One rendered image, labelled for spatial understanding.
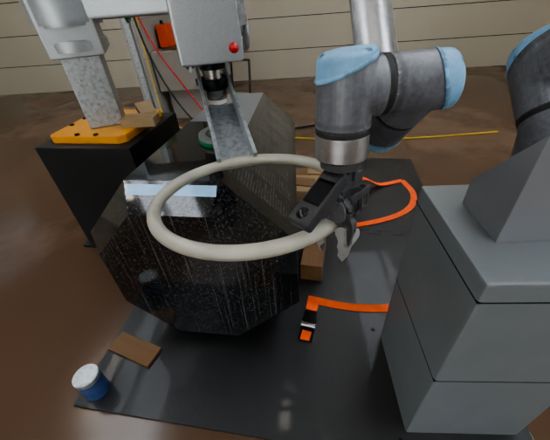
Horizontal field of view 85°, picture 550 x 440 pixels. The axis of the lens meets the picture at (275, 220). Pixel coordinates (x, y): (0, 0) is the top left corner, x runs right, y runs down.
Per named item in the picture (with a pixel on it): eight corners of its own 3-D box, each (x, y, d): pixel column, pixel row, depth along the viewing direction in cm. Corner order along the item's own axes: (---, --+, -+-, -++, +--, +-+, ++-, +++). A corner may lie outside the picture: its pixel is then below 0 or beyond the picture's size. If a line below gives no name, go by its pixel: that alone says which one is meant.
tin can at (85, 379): (113, 376, 136) (101, 362, 128) (105, 401, 128) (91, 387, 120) (92, 378, 136) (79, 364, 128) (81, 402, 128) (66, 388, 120)
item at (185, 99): (168, 121, 419) (149, 52, 367) (193, 96, 522) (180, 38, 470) (212, 120, 414) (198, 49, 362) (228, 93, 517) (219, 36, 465)
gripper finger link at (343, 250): (367, 252, 62) (362, 213, 59) (350, 267, 59) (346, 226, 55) (354, 249, 65) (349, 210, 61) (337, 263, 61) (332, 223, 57)
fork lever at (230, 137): (186, 67, 131) (183, 56, 127) (230, 62, 135) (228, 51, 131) (207, 174, 91) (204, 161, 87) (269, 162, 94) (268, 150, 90)
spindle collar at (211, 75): (204, 95, 124) (186, 4, 105) (226, 92, 125) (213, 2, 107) (206, 102, 115) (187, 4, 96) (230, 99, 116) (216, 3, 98)
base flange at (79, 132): (49, 143, 173) (44, 135, 170) (100, 115, 211) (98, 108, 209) (125, 144, 165) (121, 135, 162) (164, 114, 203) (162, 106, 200)
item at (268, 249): (157, 179, 90) (154, 169, 88) (311, 151, 98) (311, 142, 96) (134, 293, 49) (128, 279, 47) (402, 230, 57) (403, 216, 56)
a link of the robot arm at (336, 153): (350, 145, 45) (301, 134, 51) (347, 175, 47) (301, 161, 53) (381, 129, 50) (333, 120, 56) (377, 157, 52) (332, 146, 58)
